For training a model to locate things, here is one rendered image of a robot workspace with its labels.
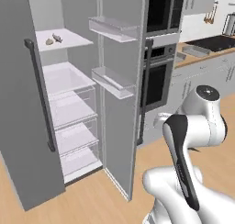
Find hanging wooden utensils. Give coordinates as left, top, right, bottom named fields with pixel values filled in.
left=203, top=1, right=219, bottom=25

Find white fridge shelf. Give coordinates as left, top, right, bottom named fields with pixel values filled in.
left=34, top=28, right=95, bottom=53

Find black hob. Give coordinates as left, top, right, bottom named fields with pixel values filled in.
left=185, top=34, right=235, bottom=53

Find dark handle of open door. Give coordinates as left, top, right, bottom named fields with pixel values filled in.
left=135, top=38, right=154, bottom=147

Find clear fridge drawer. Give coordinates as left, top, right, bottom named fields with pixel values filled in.
left=59, top=145, right=104, bottom=185
left=48, top=88, right=99, bottom=131
left=54, top=120, right=101, bottom=157

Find grey base cupboards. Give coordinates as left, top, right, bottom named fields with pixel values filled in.
left=142, top=51, right=235, bottom=144

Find grey open fridge door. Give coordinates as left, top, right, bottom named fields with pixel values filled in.
left=95, top=0, right=148, bottom=202

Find grey tupperware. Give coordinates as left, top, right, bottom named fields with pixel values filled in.
left=173, top=51, right=188, bottom=65
left=181, top=45, right=212, bottom=58

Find grey closed fridge door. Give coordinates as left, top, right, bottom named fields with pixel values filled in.
left=0, top=0, right=67, bottom=212

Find dark handle of closed door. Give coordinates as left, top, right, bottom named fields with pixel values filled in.
left=23, top=38, right=57, bottom=153

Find clear door bin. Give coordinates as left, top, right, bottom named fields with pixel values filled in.
left=91, top=65, right=137, bottom=100
left=88, top=16, right=141, bottom=44

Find grey fridge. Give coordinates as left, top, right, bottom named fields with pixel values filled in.
left=0, top=0, right=148, bottom=212

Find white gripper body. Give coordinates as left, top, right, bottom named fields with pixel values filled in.
left=152, top=112, right=177, bottom=128

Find black built-in microwave oven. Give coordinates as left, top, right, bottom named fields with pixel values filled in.
left=145, top=0, right=186, bottom=39

